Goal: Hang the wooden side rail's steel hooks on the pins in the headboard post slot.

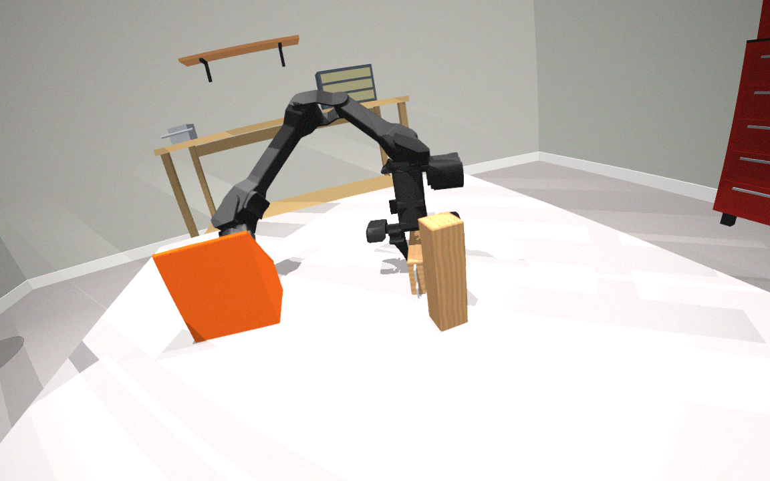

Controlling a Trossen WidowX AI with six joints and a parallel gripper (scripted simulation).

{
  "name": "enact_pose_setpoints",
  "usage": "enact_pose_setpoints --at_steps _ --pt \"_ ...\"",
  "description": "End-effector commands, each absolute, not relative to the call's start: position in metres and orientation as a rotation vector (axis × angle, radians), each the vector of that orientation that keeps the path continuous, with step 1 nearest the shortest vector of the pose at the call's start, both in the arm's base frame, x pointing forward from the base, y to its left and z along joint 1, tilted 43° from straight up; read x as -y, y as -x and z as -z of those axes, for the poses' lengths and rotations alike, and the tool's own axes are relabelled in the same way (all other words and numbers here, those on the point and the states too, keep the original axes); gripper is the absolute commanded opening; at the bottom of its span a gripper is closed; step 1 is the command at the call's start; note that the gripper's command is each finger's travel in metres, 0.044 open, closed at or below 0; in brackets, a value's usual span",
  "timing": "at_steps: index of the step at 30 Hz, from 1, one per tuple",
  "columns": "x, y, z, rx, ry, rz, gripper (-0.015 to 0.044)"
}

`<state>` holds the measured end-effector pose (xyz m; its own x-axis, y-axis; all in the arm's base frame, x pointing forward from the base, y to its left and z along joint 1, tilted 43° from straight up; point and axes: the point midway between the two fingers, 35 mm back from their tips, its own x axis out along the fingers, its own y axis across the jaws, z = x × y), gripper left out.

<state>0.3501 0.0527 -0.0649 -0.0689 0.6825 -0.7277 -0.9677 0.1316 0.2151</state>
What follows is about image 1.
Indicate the wooden post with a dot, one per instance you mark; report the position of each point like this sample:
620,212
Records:
442,239

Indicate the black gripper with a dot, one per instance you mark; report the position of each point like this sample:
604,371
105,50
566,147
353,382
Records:
409,209

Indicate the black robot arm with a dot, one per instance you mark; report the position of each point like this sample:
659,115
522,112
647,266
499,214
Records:
246,202

